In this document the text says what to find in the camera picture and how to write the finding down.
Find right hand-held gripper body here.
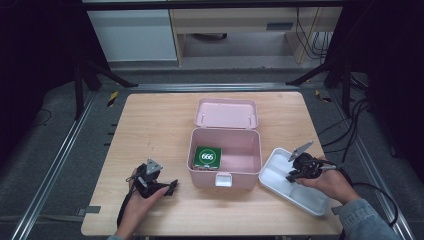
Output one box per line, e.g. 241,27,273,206
287,140,338,180

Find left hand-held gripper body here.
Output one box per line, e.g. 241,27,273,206
128,157,168,200

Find white divided tray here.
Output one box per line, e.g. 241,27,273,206
258,147,332,217

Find green carton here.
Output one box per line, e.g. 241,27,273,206
192,145,223,171

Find pink storage box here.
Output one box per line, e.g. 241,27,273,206
186,97,263,191

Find person's left hand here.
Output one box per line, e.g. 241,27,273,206
114,168,171,240

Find person's right hand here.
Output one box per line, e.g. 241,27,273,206
294,156,363,206

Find yellow and black tape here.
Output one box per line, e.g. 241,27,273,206
314,89,333,104
106,90,120,108

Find black metal stand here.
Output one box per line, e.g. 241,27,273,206
72,59,140,122
285,55,355,118

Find black curtain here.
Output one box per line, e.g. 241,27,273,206
0,0,111,168
324,0,424,184

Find white cabinet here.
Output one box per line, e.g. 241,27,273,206
87,9,179,63

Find light wooden desk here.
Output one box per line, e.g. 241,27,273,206
168,7,344,66

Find left hand-held gripper cable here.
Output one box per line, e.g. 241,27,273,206
116,189,135,228

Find hand-held gripper cable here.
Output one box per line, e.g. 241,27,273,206
319,159,400,230
116,189,135,228

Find black floor cable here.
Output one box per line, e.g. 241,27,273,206
317,98,369,137
32,108,53,128
320,103,372,168

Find aluminium floor rail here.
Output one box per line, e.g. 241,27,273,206
328,89,416,240
128,82,301,93
10,91,98,240

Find right hand-held gripper cable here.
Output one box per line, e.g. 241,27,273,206
319,159,400,230

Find black hanging cables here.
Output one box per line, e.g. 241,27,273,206
294,7,335,62

